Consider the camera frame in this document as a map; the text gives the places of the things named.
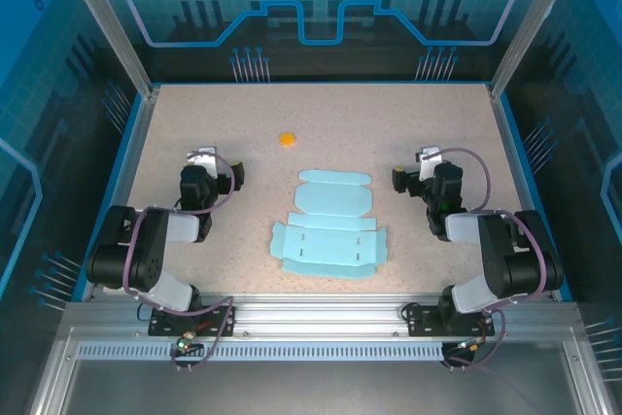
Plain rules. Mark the yellow toy brick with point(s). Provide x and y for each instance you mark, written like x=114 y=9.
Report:
x=287 y=140

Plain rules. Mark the light blue paper box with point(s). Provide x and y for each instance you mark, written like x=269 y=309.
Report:
x=330 y=245

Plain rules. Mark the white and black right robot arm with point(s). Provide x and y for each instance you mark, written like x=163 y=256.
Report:
x=495 y=259

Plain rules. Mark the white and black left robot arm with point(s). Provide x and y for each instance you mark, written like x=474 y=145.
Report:
x=146 y=259

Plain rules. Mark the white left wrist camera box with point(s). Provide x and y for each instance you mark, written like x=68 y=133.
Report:
x=206 y=160

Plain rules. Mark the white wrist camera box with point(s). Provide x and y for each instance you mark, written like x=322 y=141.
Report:
x=206 y=160
x=430 y=162

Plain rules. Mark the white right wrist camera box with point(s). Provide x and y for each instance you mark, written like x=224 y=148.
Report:
x=430 y=162

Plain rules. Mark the aluminium side rail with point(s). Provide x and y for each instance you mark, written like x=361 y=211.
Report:
x=508 y=143
x=137 y=143

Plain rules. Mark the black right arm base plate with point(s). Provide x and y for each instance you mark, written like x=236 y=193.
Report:
x=423 y=322

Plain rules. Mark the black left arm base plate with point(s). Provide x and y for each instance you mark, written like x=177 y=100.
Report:
x=165 y=325

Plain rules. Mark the aluminium mounting rail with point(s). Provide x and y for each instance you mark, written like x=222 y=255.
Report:
x=316 y=318

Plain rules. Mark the aluminium frame post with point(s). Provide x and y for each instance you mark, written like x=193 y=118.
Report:
x=107 y=21
x=529 y=21

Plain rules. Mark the metal front frame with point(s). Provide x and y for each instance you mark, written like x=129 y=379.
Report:
x=311 y=386

